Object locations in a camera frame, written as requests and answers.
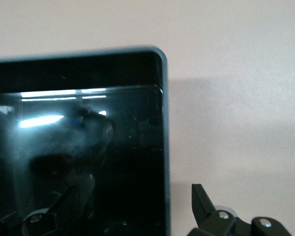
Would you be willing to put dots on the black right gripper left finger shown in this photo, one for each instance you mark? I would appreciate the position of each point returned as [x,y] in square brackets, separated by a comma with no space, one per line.
[43,222]

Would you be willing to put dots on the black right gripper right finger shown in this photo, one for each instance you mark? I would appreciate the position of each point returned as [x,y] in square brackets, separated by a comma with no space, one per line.
[211,221]

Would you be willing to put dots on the black plastic box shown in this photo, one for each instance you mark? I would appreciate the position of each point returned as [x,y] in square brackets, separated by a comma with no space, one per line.
[127,152]

